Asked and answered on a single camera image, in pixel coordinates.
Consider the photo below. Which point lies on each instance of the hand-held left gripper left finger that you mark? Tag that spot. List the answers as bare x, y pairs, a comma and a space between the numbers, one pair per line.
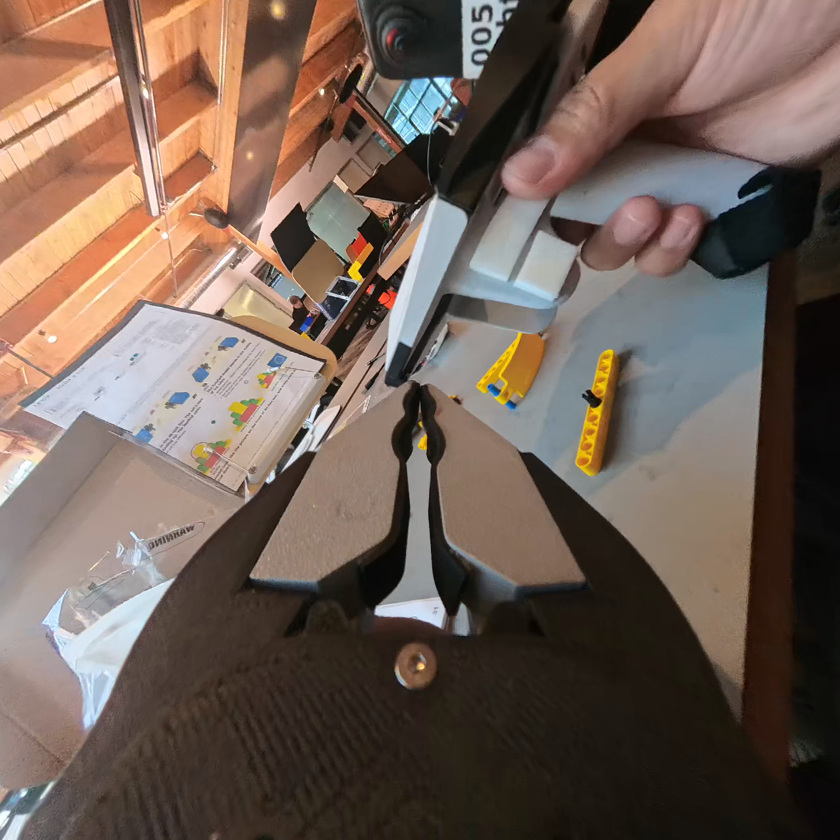
334, 512

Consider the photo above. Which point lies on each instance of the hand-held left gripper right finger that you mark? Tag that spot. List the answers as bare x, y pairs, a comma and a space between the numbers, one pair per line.
505, 518

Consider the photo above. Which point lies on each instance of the grey desk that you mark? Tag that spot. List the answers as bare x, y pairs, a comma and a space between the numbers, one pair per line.
682, 499

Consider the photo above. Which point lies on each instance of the clear printed plastic bag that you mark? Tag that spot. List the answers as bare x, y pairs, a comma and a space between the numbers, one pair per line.
118, 590

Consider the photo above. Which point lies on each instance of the person's right hand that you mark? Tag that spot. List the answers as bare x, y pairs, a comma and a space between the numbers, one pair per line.
722, 79

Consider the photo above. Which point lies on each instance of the white wrapping paper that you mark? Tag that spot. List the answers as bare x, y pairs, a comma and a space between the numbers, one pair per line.
111, 656

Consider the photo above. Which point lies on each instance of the large paned window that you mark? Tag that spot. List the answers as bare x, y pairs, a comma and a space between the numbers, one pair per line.
420, 108

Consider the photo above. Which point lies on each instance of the long yellow holed beam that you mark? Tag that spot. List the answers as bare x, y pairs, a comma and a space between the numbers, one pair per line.
610, 394
495, 371

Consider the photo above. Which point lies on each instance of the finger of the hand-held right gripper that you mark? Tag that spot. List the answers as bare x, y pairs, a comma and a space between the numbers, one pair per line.
426, 275
512, 318

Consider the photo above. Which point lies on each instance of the blue cardboard kit box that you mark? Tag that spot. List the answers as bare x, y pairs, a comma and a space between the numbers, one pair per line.
164, 512

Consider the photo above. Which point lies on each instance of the metal ceiling pipe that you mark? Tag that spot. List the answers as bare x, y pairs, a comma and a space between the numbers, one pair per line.
134, 98

